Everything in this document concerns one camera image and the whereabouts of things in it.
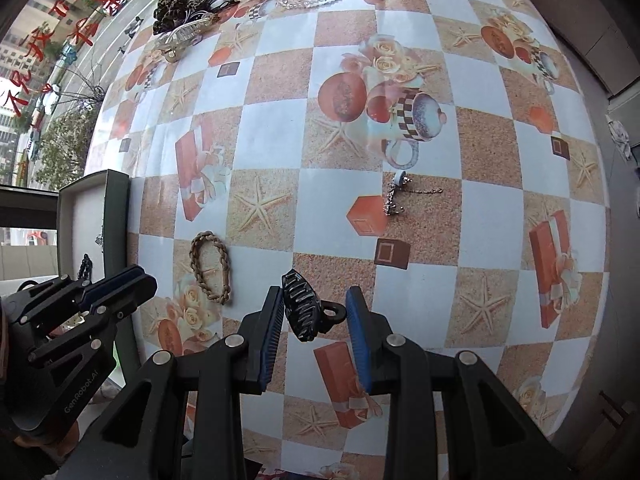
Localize white crumpled cloth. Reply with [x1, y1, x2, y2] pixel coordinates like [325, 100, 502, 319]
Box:
[607, 119, 632, 161]

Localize dark green jewelry box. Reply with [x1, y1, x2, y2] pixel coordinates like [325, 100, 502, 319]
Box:
[56, 169, 143, 391]

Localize black claw hair clip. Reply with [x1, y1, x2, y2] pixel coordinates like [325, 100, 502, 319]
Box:
[280, 269, 348, 343]

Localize beige claw hair clip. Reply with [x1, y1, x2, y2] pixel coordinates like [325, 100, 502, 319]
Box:
[155, 15, 221, 63]

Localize printed checkered tablecloth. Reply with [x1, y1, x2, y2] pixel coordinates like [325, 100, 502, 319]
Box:
[82, 0, 613, 480]

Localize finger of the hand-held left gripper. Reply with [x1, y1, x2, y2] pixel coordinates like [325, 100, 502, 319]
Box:
[0, 274, 90, 328]
[27, 265, 158, 366]

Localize brown braided hair tie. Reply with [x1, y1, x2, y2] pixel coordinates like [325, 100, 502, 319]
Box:
[189, 231, 233, 306]

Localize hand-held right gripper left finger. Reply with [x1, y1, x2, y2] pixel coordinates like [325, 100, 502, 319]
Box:
[57, 286, 286, 480]

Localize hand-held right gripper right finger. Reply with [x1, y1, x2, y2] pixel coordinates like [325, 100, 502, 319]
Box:
[345, 286, 576, 480]

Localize silver rhinestone brooch with chain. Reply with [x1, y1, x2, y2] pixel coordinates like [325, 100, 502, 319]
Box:
[384, 170, 445, 221]

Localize leopard print scrunchie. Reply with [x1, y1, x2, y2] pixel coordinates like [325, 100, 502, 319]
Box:
[152, 0, 211, 36]

